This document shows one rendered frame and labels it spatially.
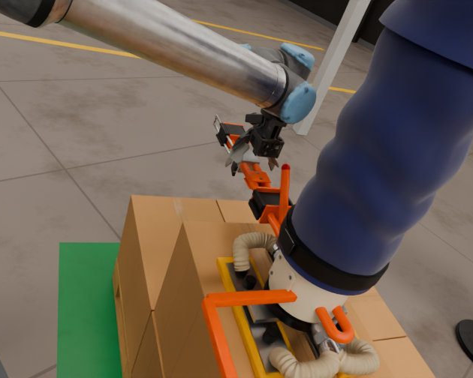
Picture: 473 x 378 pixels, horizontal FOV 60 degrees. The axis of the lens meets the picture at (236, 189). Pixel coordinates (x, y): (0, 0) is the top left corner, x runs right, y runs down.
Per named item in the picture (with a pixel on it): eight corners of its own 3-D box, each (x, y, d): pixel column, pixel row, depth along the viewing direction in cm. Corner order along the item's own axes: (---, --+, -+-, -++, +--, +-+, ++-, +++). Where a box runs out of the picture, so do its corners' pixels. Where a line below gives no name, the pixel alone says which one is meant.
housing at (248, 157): (256, 174, 125) (261, 162, 122) (236, 172, 122) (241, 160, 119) (248, 161, 130) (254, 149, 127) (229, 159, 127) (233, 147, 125)
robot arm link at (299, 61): (272, 37, 98) (302, 42, 104) (255, 85, 105) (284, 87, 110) (296, 54, 92) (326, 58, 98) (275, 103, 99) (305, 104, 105)
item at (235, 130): (246, 150, 134) (251, 137, 132) (225, 148, 131) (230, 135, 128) (238, 136, 140) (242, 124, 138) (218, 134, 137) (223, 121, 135)
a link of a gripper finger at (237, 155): (224, 170, 111) (251, 149, 109) (218, 157, 115) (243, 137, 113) (230, 176, 113) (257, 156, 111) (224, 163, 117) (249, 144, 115)
